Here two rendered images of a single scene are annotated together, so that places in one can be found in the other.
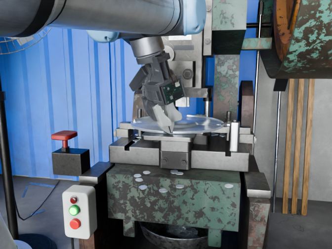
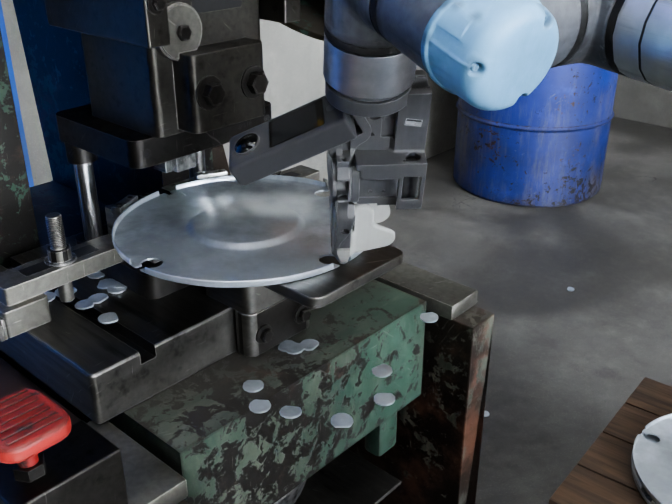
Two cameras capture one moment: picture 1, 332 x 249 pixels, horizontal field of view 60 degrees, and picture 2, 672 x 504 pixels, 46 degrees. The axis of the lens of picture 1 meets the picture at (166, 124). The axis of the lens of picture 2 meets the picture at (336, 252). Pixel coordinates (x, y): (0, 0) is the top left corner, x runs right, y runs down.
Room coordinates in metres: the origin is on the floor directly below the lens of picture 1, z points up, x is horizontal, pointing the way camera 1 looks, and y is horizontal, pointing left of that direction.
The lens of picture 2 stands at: (0.39, 0.61, 1.14)
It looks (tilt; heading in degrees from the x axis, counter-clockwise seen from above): 26 degrees down; 301
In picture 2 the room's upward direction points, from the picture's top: straight up
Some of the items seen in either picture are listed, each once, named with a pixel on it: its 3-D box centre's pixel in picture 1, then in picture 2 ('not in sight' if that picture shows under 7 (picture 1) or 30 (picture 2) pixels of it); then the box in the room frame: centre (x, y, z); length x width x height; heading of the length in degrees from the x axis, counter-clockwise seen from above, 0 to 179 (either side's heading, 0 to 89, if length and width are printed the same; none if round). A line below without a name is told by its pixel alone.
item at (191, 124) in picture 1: (177, 122); (246, 223); (0.89, -0.03, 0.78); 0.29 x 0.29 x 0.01
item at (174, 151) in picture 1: (174, 147); (278, 289); (0.84, -0.03, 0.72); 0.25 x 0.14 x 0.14; 169
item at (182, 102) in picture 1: (182, 101); (177, 151); (1.00, -0.06, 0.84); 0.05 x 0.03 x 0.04; 79
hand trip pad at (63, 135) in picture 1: (65, 144); (26, 454); (0.85, 0.31, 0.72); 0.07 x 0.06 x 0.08; 169
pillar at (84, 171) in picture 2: not in sight; (86, 183); (1.09, 0.01, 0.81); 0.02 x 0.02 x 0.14
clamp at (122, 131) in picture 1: (137, 122); (52, 261); (1.05, 0.11, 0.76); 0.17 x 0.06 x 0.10; 79
